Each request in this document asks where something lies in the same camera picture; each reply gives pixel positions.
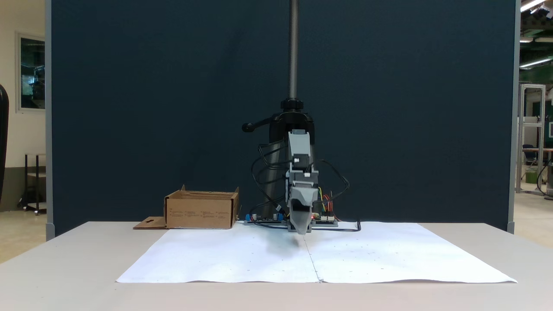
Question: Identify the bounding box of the circuit board with coloured wires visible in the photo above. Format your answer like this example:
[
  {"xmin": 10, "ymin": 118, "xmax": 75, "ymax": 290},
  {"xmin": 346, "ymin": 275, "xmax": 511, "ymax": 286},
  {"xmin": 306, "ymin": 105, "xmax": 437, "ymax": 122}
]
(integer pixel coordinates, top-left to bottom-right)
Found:
[{"xmin": 312, "ymin": 212, "xmax": 339, "ymax": 227}]

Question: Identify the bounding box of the framed wall window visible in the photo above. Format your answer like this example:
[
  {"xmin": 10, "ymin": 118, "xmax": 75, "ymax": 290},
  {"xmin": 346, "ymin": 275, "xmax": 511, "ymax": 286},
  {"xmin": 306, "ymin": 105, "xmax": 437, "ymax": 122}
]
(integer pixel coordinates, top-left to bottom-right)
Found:
[{"xmin": 16, "ymin": 32, "xmax": 46, "ymax": 114}]

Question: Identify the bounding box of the white paper sheet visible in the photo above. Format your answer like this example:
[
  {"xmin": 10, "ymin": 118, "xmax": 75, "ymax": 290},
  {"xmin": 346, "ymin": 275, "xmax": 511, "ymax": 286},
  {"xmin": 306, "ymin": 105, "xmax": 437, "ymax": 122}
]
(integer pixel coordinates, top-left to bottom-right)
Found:
[{"xmin": 116, "ymin": 222, "xmax": 518, "ymax": 284}]

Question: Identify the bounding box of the black chair back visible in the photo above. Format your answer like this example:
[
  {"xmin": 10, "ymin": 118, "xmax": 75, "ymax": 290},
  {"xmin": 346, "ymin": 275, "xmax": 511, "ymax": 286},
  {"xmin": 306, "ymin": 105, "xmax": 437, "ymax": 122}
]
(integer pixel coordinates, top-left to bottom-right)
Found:
[{"xmin": 0, "ymin": 84, "xmax": 10, "ymax": 204}]

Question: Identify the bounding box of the blue circuit board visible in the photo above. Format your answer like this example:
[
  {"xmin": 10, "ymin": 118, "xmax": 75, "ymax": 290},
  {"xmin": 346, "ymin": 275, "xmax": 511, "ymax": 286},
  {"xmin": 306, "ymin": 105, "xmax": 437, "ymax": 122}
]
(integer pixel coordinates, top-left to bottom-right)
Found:
[{"xmin": 245, "ymin": 213, "xmax": 288, "ymax": 225}]

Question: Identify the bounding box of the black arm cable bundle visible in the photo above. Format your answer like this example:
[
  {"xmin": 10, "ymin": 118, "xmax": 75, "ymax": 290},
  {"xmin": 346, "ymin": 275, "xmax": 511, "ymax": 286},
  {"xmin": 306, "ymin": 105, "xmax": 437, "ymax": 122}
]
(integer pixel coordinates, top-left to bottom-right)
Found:
[{"xmin": 250, "ymin": 143, "xmax": 291, "ymax": 228}]

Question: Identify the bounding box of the metal camera stand black clamp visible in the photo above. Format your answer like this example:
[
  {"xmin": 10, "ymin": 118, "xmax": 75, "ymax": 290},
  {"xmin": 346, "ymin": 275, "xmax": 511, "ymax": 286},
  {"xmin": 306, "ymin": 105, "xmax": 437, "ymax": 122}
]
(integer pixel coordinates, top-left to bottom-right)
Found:
[{"xmin": 242, "ymin": 0, "xmax": 318, "ymax": 219}]

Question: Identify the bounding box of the black shelf cart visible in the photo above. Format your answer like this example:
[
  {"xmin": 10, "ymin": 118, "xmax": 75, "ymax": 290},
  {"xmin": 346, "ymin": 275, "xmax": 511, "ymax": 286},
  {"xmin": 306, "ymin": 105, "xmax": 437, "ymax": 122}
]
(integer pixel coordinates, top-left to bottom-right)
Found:
[{"xmin": 18, "ymin": 153, "xmax": 47, "ymax": 216}]

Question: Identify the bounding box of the brown cardboard box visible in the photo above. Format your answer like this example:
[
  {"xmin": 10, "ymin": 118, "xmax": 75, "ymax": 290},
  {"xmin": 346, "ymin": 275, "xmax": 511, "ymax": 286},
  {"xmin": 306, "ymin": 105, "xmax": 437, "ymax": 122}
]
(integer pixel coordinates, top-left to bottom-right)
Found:
[{"xmin": 133, "ymin": 185, "xmax": 240, "ymax": 230}]

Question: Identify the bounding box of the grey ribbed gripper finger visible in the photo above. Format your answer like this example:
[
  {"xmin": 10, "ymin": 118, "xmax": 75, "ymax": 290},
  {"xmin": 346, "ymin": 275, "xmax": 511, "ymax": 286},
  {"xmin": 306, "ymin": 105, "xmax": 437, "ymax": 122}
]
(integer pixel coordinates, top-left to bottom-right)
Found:
[{"xmin": 288, "ymin": 190, "xmax": 317, "ymax": 235}]

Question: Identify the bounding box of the dark blue partition panel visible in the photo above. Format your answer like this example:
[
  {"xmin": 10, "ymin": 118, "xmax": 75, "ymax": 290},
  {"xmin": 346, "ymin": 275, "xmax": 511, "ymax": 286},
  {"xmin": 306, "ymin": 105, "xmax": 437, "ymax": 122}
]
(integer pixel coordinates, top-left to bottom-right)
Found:
[{"xmin": 45, "ymin": 0, "xmax": 520, "ymax": 237}]

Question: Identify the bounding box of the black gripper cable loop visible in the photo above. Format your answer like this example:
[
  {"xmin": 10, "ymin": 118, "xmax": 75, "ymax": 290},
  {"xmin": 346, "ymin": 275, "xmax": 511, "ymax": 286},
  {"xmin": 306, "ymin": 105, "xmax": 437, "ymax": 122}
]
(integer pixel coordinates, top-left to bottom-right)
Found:
[{"xmin": 318, "ymin": 159, "xmax": 350, "ymax": 204}]

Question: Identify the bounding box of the black power cable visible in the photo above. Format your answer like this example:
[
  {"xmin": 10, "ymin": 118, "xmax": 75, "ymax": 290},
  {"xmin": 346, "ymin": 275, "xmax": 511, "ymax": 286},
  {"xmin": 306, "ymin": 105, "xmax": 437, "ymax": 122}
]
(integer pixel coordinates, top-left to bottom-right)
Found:
[{"xmin": 312, "ymin": 220, "xmax": 362, "ymax": 233}]

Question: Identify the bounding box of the aluminium frame rack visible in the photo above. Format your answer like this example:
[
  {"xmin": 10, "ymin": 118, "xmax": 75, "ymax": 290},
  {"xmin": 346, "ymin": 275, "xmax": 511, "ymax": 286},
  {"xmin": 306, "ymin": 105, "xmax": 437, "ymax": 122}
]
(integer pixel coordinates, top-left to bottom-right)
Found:
[{"xmin": 516, "ymin": 84, "xmax": 546, "ymax": 195}]

